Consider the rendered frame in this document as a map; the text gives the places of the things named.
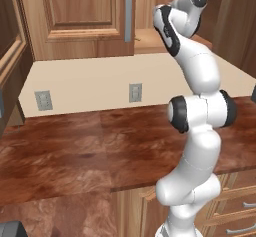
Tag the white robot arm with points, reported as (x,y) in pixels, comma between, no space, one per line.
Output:
(200,124)

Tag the wooden base cabinet door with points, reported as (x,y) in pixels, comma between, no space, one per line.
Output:
(136,214)

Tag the wooden side cabinet door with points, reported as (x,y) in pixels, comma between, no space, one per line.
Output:
(11,47)

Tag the tall wooden cabinet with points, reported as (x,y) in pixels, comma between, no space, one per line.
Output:
(238,24)

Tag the wooden drawer front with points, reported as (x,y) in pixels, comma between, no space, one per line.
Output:
(238,202)
(238,229)

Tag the dark grey rounded object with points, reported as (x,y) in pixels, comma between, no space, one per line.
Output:
(12,229)

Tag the grey wall outlet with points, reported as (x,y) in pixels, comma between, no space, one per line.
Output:
(135,92)
(43,100)

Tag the wooden wall cabinet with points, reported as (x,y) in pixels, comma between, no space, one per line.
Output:
(150,11)

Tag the wooden wall cabinet door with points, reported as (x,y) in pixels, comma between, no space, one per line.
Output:
(76,17)

